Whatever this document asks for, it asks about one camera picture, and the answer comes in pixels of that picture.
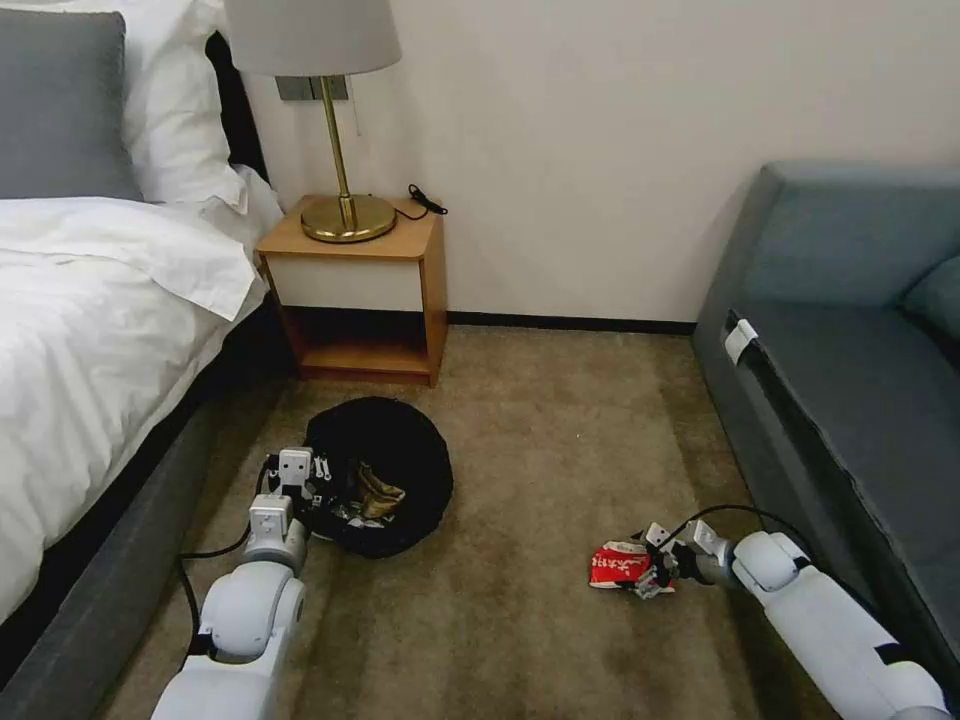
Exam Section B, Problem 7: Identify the red white snack bag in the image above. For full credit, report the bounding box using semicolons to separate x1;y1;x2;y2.
585;537;678;599

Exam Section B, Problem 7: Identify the black round trash bin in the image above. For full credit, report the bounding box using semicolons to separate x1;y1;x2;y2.
303;397;456;561

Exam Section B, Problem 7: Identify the crumpled gold brown wrapper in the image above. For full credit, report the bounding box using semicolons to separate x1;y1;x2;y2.
346;460;407;520

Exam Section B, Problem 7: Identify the wooden nightstand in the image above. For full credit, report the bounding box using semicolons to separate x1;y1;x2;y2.
254;194;450;390

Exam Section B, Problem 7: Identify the white sofa tag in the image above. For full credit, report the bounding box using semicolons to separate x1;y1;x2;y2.
722;317;760;367

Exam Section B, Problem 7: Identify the black baseboard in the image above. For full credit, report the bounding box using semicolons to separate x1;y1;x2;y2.
446;312;699;336

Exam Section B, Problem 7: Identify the grey blue sofa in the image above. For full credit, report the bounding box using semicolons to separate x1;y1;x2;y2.
690;158;960;710

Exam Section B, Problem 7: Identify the white bed duvet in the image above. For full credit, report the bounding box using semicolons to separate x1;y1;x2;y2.
0;196;273;625

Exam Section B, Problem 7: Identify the dark headboard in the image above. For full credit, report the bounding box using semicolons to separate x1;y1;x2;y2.
205;29;273;187

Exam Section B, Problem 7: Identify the grey blue sofa cushion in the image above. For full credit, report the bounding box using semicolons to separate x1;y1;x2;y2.
899;254;960;343

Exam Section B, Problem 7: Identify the white pillow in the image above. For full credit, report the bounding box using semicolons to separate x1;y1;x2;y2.
53;0;250;209

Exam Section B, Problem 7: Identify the brass table lamp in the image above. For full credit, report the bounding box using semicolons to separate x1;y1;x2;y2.
223;0;407;244

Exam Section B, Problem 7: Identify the grey pillow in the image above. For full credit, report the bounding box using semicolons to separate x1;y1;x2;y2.
0;10;145;203

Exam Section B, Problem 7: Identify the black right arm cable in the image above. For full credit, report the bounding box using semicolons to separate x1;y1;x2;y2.
665;503;815;562

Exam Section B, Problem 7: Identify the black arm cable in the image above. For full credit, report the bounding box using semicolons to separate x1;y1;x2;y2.
176;517;256;661
665;503;815;562

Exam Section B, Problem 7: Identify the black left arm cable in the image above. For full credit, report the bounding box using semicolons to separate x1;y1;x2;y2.
176;517;256;661

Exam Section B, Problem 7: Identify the black charging cable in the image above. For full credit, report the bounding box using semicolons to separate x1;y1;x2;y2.
394;182;446;223

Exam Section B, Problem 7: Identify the grey wall switch panel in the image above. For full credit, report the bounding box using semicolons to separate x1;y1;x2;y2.
273;74;352;103

